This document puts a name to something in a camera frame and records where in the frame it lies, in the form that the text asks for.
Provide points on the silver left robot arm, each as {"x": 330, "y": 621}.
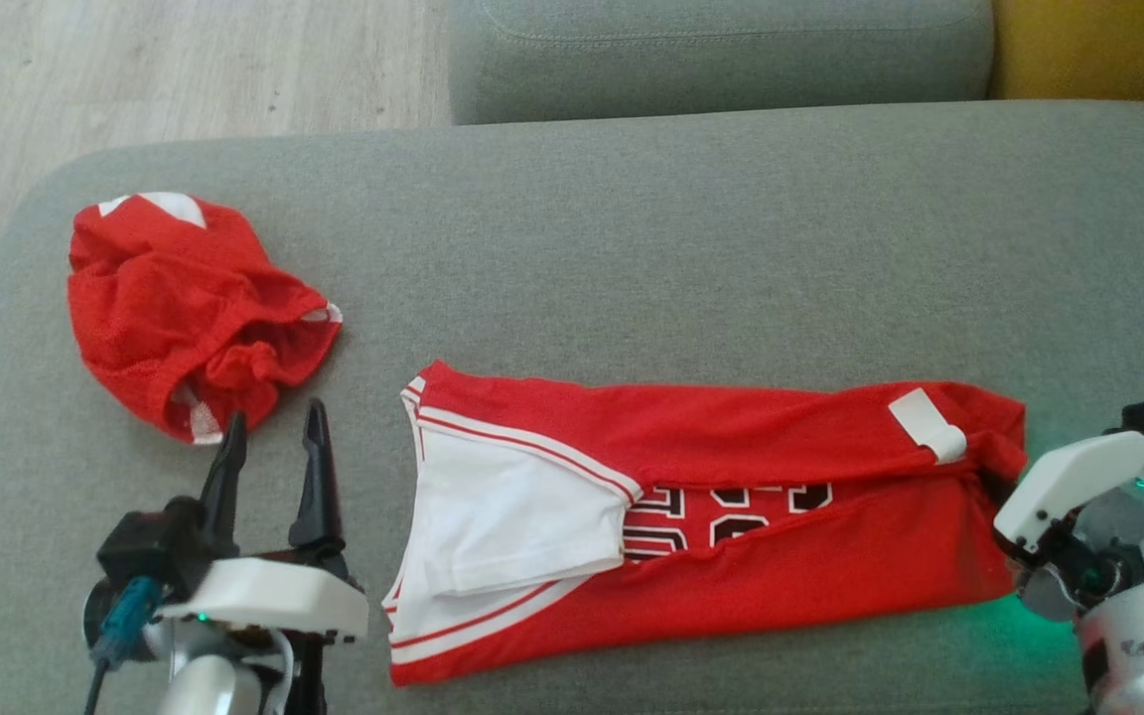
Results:
{"x": 210, "y": 685}

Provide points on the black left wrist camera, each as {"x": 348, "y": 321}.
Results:
{"x": 150, "y": 546}

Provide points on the red mesh shorts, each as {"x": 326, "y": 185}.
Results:
{"x": 175, "y": 308}

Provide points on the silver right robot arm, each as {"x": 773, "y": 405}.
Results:
{"x": 1138, "y": 626}

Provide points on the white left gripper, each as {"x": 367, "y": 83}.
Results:
{"x": 264, "y": 596}

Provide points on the red Bulls 23 jersey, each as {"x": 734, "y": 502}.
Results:
{"x": 810, "y": 576}

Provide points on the grey sofa back cushion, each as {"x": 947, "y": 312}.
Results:
{"x": 711, "y": 60}

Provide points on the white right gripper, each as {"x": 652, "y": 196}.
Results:
{"x": 1078, "y": 477}

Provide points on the grey sofa seat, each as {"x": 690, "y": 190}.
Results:
{"x": 632, "y": 248}

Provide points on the yellow cushion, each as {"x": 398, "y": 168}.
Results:
{"x": 1098, "y": 50}

